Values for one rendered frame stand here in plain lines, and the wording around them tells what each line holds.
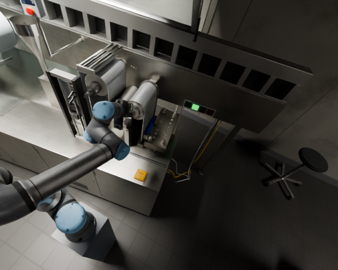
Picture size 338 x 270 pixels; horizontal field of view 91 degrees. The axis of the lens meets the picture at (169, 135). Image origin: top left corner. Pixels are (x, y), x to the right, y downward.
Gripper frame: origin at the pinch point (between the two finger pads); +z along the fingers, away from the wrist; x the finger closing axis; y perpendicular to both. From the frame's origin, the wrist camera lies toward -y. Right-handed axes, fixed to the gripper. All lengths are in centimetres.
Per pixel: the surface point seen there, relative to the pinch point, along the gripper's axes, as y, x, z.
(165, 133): -8.5, -23.6, 24.9
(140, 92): 14.0, -1.0, 8.0
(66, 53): 23, 69, 29
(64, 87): 3.0, 35.9, -9.8
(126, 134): -16.7, 1.2, 13.4
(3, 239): -148, 81, 18
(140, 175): -38.2, -18.4, 5.8
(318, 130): 45, -206, 134
